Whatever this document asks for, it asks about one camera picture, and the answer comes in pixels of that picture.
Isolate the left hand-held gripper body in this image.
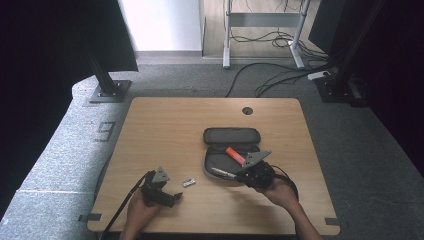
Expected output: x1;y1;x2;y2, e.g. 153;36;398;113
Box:
140;166;171;207

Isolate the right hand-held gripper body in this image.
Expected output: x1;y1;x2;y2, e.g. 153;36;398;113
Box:
240;150;277;188

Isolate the silver pen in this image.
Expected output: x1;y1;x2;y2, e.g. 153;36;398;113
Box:
210;167;238;178

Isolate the orange highlighter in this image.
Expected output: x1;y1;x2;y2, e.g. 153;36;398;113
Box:
225;146;247;165

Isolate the black pencil case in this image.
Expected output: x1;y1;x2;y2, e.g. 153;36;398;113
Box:
202;127;263;179

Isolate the person's left hand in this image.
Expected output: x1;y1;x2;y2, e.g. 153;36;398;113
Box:
124;190;161;231

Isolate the person's right hand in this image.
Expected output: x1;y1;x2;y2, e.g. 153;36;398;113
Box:
256;178;299;209

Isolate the white power strip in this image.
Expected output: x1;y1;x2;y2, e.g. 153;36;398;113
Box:
307;70;332;81

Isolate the white panel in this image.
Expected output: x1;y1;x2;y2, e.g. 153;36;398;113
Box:
118;0;205;53

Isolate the black curtain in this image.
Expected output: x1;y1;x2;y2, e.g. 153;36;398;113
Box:
0;0;139;214
308;0;424;178

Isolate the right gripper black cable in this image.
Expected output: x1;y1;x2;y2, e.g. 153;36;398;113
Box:
271;165;300;201

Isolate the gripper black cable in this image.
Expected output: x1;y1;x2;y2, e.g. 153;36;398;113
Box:
99;170;156;240
271;165;300;201

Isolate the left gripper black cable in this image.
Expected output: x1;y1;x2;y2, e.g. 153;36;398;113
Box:
99;170;156;240

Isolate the long black floor cable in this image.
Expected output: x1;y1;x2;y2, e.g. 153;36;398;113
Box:
225;62;334;98

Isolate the black stand with base plate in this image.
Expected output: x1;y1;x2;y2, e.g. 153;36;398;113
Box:
87;53;133;104
314;0;368;108

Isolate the tangle of black cables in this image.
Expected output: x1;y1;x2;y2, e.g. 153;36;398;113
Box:
229;0;329;63

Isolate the white metal desk frame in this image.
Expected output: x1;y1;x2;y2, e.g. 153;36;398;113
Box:
222;0;313;70

